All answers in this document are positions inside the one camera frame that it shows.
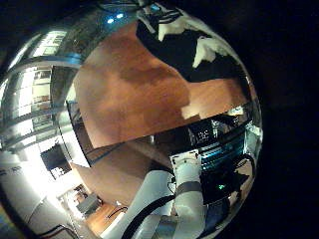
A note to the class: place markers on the glass window wall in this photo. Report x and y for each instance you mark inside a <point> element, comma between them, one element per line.
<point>30,93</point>

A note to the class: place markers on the round ceiling light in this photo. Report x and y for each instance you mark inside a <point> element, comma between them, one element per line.
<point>119,15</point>
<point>110,20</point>

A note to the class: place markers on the black piece of clothing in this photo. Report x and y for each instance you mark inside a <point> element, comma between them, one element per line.
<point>179,56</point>

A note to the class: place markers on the blue-fronted control box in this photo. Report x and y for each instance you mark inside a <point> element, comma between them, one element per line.
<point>222,152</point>

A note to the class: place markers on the black monitor screen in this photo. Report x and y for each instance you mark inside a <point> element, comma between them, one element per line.
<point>55,159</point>

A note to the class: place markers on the grey cabinet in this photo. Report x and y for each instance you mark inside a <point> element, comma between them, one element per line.
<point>88,204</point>

